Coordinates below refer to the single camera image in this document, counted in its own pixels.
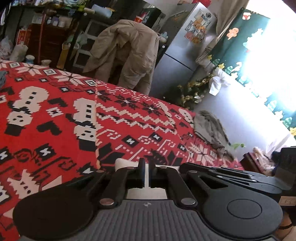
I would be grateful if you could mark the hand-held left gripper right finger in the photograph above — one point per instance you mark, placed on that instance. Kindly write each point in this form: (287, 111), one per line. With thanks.
(152, 172)

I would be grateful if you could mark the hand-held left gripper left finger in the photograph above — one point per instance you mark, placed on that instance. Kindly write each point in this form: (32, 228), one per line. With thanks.
(143, 172)

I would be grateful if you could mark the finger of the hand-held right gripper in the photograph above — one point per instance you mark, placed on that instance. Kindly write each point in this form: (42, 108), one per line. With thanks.
(208, 169)
(240, 180)

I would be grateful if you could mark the cream knit striped vest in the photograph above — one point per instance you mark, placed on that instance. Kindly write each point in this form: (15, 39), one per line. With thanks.
(122, 163)

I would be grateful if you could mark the dark blue fuzzy cloth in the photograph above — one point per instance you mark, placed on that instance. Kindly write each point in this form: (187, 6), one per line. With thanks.
(275, 158)

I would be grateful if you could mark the dark wooden nightstand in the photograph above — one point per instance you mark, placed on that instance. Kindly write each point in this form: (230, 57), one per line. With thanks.
(249, 162)

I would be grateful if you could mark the cream cloth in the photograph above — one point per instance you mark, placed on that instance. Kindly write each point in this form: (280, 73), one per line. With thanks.
(261, 157)

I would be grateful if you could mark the green plant sprig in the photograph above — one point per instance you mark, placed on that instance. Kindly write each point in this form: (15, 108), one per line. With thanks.
(238, 146)

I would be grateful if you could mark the grey shirt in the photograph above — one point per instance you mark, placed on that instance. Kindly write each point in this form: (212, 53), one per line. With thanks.
(208, 129)

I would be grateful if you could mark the small christmas tree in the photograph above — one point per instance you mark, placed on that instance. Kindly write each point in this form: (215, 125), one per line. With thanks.
(185, 92)

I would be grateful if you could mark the white ribbon bow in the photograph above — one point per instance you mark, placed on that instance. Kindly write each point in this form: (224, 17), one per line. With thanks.
(218, 82)

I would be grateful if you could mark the red patterned blanket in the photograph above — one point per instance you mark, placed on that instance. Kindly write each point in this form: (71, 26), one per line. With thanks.
(57, 129)

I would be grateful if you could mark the grey refrigerator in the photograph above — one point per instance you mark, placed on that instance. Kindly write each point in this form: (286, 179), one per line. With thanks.
(175, 64)

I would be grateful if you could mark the beige puffer jacket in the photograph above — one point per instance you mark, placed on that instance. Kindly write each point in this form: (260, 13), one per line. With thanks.
(138, 58)

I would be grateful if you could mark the green printed curtain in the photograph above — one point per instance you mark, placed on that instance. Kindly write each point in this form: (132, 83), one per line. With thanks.
(231, 48)

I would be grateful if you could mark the white storage rack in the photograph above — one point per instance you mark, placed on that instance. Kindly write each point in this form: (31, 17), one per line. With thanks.
(78, 58)

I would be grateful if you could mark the yellow paper bag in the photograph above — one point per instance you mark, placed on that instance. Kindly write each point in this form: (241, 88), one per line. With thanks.
(63, 56)

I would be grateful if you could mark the group of fridge magnets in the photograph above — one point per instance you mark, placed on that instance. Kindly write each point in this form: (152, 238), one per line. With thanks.
(197, 27)

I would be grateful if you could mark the white ceramic bowl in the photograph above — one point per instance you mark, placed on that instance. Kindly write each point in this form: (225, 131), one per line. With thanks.
(45, 62)

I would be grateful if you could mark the teal cloth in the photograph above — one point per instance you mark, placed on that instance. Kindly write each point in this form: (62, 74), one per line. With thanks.
(81, 38)

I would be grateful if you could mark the red cup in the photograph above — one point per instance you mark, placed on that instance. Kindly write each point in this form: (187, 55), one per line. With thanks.
(140, 19)

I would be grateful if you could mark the dark wooden drawer cabinet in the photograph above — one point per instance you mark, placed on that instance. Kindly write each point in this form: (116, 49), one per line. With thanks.
(53, 46)

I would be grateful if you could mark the beige curtain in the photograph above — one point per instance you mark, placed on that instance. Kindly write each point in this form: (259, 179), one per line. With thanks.
(229, 14)

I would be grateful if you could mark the black monitor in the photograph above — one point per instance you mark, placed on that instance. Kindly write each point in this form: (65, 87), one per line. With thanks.
(152, 14)

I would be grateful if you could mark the blue ceramic bowl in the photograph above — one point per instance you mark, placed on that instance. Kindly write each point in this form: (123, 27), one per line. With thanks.
(30, 59)

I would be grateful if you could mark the light blue box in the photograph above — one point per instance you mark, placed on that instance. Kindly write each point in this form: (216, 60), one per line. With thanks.
(101, 10)

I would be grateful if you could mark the blue jeans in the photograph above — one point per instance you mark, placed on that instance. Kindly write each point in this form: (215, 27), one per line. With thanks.
(2, 80)

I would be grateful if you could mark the white plastic bag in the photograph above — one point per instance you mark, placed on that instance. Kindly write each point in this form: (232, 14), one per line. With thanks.
(19, 52)

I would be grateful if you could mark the red flat box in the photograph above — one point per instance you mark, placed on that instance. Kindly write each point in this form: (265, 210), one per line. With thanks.
(23, 37)

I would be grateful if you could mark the red printed plastic bag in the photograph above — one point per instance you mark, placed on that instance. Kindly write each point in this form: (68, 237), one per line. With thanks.
(5, 47)

